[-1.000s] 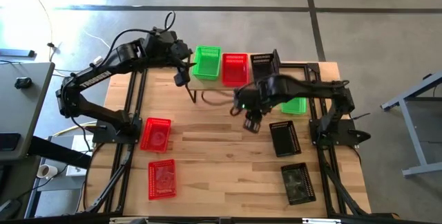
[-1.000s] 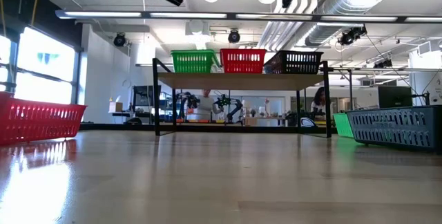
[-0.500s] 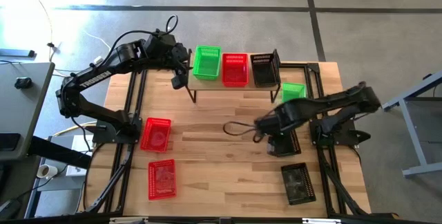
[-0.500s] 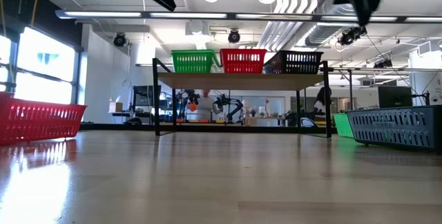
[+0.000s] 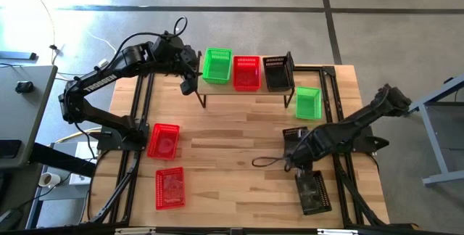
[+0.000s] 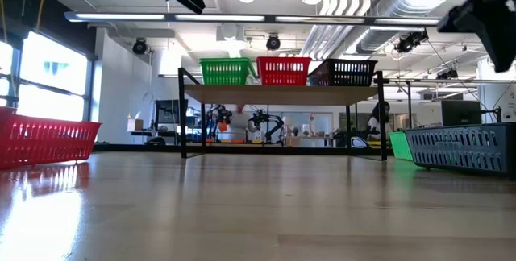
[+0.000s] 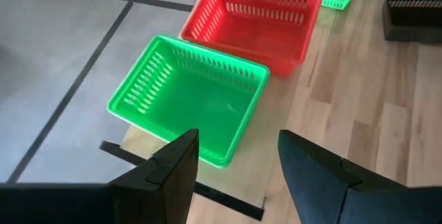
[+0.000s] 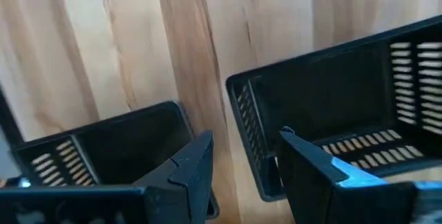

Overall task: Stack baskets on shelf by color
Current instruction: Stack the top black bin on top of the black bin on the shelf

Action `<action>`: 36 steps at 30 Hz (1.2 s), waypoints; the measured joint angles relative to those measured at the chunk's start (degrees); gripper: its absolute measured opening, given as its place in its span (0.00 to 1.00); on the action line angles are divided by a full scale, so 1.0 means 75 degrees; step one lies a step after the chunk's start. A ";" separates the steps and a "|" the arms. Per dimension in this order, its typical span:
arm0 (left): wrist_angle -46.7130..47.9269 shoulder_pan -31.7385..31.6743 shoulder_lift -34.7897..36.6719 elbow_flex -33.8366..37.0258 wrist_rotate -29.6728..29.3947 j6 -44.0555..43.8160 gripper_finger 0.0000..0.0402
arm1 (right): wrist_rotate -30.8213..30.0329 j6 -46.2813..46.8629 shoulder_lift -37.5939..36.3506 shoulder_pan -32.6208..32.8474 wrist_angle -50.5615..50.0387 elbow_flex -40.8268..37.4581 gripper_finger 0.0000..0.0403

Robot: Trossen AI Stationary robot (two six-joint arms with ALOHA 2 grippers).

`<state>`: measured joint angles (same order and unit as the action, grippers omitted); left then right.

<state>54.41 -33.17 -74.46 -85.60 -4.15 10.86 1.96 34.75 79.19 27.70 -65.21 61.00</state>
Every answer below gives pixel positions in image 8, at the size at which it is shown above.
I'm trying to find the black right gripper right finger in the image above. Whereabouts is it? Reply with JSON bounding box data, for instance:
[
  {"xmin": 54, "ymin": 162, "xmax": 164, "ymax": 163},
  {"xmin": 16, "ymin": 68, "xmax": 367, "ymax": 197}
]
[{"xmin": 278, "ymin": 126, "xmax": 416, "ymax": 224}]

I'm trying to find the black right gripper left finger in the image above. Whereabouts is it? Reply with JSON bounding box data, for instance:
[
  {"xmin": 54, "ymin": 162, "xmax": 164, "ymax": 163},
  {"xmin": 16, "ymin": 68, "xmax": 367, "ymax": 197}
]
[{"xmin": 144, "ymin": 130, "xmax": 215, "ymax": 224}]

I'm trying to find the black plastic slotted basket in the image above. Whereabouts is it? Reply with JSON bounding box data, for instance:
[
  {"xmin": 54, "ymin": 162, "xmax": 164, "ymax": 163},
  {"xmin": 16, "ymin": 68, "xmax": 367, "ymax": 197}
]
[
  {"xmin": 225, "ymin": 15, "xmax": 442, "ymax": 203},
  {"xmin": 12, "ymin": 100, "xmax": 220, "ymax": 220}
]

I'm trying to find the black aluminium rig frame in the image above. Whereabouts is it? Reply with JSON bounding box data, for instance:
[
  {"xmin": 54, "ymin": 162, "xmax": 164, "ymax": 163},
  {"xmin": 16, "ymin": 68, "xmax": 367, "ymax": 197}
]
[{"xmin": 0, "ymin": 85, "xmax": 23, "ymax": 149}]

